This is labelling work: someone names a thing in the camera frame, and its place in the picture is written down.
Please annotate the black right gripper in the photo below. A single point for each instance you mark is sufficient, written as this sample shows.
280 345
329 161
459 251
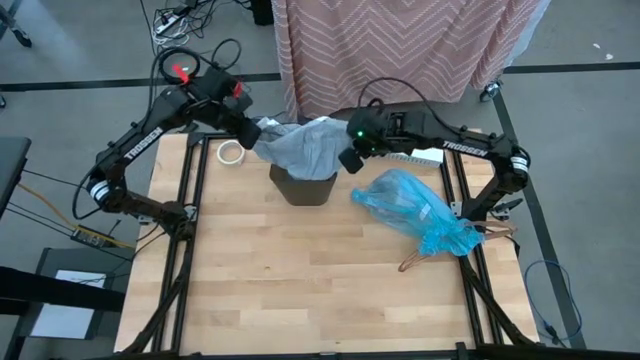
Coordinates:
351 161

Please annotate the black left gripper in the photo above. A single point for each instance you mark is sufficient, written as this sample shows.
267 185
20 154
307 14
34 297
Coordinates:
248 134

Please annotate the grey plastic trash bag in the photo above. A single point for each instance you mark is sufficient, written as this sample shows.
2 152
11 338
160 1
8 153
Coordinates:
305 145

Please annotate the dark grey trash bin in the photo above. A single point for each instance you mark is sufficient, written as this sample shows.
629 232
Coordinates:
302 192

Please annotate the blue plastic trash bag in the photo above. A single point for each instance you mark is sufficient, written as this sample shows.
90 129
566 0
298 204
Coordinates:
410 210

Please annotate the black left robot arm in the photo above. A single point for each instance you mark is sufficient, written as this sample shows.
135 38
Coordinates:
135 145

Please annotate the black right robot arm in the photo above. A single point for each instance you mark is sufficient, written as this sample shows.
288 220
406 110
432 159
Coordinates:
450 142

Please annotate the masking tape roll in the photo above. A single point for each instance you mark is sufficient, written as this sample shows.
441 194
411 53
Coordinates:
219 153

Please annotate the red tape tag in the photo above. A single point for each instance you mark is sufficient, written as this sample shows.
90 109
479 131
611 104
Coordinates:
181 74
237 90

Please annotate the pink chevron blanket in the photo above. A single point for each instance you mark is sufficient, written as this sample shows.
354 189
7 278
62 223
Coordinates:
400 50

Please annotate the white power strip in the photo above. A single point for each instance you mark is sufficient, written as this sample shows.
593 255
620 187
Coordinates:
167 24

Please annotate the caster wheel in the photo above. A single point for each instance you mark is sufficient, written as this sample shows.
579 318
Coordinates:
490 91

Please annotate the black power box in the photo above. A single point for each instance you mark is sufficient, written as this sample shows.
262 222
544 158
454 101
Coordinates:
90 236

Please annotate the dark grey floor mat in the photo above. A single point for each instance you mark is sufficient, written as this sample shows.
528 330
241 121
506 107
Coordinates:
107 325

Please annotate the black desk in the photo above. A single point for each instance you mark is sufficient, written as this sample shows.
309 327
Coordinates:
12 170

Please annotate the dark bench bar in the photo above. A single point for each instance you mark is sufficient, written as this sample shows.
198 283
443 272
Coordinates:
60 290

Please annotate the chair leg with caster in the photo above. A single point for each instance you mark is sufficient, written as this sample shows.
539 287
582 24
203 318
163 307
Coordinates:
15 30

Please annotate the white paper sheet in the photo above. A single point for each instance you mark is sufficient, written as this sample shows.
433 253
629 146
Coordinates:
65 322

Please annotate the black aluminium frame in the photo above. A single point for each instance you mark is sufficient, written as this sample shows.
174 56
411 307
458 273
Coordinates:
300 357

